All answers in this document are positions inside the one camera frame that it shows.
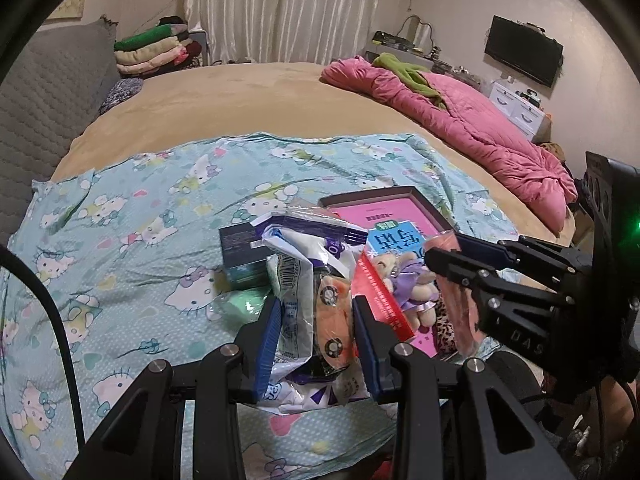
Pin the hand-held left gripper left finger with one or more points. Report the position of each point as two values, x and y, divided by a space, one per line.
267 345

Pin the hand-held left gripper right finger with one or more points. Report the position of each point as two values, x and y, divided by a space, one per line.
367 350

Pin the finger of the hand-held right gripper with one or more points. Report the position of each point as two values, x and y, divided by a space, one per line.
490 300
530 257

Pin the white blue plastic packet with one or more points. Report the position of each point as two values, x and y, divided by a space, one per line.
295 320

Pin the salmon pink pouch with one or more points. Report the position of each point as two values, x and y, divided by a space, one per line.
452 310

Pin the mint green sponge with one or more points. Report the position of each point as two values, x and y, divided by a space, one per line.
240 305

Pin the leopard print scrunchie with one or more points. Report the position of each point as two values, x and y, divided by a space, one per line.
445 330

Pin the red tissue box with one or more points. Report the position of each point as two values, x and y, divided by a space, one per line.
380 290

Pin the plush bear purple dress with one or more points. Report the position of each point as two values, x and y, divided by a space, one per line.
405 277

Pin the pink book dark border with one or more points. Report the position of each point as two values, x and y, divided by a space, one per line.
395 210

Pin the person's right forearm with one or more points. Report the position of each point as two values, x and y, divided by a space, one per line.
612 415

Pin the dark cardboard box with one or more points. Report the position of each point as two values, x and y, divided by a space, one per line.
240 245

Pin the brown plush toy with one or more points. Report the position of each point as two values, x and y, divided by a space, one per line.
552 150

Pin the pink quilt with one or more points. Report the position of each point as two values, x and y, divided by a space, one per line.
475 125

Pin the white drawer cabinet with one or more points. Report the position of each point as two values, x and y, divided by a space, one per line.
517 110

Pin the light blue printed blanket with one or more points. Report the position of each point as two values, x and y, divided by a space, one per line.
125 240

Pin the green cloth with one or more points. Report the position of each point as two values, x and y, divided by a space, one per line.
405 72

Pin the beige round bed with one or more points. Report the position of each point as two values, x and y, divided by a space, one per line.
250 100

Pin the dressing table with mirror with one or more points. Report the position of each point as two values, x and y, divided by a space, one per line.
415 40

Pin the dark floral cushion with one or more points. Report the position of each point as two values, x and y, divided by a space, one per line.
122 95

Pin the stack of folded clothes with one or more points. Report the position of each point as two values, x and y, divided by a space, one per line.
150 50

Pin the grey quilted headboard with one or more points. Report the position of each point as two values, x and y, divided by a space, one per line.
50 110

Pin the white curtain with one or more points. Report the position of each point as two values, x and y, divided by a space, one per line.
280 10

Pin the black wall television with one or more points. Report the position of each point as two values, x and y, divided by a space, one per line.
522 50

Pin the wall painting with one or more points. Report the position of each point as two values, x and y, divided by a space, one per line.
70 5

